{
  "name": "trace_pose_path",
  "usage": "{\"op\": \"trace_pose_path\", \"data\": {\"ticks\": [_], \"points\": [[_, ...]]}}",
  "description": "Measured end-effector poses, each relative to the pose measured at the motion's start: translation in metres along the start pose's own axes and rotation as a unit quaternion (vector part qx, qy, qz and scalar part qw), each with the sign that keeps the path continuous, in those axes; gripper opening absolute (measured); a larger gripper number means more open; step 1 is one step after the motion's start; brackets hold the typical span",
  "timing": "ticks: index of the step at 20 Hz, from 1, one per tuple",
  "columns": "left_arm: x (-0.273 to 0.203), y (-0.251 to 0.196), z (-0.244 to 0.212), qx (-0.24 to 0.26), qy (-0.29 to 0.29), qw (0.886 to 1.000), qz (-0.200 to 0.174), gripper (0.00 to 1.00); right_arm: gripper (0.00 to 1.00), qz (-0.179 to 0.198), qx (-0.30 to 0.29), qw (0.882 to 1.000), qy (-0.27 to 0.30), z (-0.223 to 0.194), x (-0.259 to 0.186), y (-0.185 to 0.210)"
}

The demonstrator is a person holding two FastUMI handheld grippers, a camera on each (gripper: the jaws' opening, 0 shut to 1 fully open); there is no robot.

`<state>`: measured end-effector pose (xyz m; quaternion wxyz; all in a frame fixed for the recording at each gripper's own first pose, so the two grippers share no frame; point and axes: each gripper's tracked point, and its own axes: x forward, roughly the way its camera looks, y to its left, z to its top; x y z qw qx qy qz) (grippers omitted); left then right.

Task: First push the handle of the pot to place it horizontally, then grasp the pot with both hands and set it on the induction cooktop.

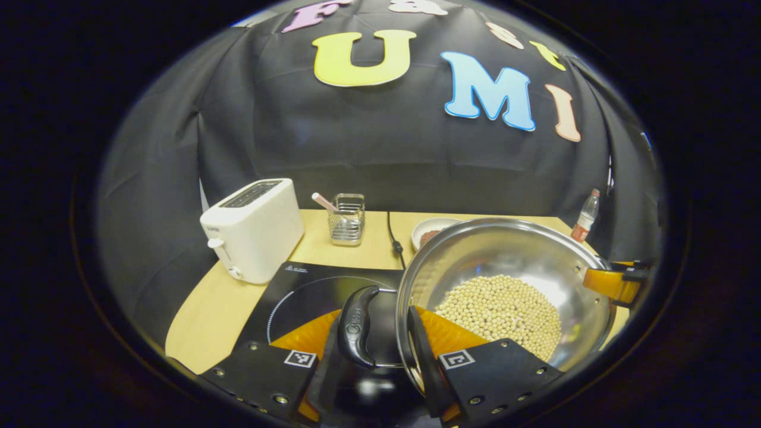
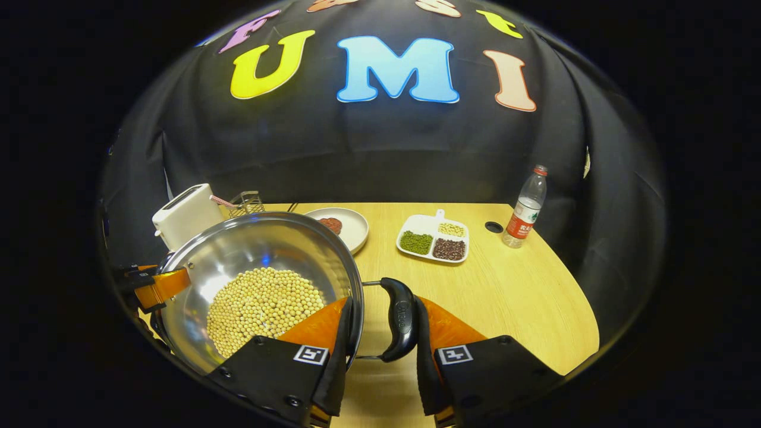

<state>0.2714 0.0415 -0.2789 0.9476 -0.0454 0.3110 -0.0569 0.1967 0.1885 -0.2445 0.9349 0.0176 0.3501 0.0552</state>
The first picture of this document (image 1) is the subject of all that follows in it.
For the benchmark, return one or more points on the pink stick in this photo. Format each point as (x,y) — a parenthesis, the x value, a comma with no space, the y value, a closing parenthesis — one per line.
(324,202)

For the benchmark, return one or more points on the black backdrop cloth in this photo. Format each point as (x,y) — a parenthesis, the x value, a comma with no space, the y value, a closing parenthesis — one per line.
(357,142)

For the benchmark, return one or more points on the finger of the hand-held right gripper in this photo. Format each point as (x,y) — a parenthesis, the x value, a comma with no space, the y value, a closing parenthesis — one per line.
(633,266)
(606,284)

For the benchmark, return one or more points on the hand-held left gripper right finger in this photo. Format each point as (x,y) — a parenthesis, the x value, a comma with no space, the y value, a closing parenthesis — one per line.
(425,380)

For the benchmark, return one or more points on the round white plate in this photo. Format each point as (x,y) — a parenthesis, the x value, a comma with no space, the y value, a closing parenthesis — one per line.
(425,226)

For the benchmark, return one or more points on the white toaster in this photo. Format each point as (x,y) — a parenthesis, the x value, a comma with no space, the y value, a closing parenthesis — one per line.
(255,232)

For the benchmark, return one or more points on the large soybean pile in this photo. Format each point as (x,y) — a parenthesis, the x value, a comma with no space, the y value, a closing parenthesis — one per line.
(499,309)

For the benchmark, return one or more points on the clear plastic water bottle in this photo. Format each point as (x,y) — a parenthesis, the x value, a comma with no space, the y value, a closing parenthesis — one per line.
(584,217)

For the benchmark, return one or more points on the black induction cooktop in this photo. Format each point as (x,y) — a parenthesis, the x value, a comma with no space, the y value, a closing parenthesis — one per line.
(303,291)

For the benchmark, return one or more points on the red meat pieces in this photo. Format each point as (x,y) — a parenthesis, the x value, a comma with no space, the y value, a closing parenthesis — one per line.
(429,236)

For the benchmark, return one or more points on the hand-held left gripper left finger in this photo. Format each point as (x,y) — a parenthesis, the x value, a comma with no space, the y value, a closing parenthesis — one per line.
(261,374)

